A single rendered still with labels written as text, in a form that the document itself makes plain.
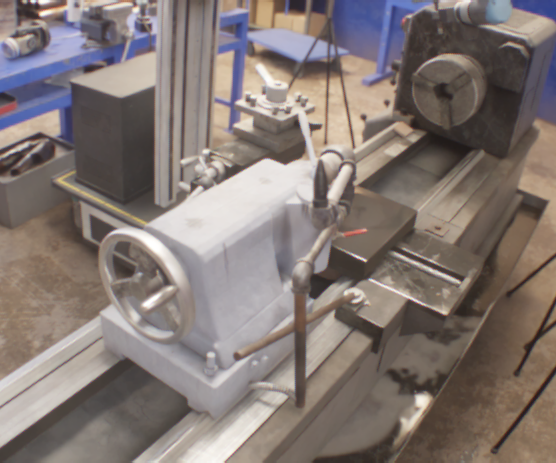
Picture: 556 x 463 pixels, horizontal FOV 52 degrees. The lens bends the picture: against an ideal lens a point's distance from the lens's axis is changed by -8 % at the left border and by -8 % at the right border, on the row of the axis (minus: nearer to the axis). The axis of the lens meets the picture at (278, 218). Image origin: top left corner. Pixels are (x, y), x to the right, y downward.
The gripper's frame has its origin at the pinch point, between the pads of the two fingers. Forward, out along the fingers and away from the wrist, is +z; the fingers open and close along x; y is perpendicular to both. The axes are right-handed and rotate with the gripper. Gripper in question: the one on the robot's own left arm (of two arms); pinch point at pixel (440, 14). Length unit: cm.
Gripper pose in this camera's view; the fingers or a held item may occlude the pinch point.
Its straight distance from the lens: 220.0
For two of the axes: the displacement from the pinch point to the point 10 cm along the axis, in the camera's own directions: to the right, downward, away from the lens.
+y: -2.0, -9.3, -3.1
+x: -9.2, 2.8, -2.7
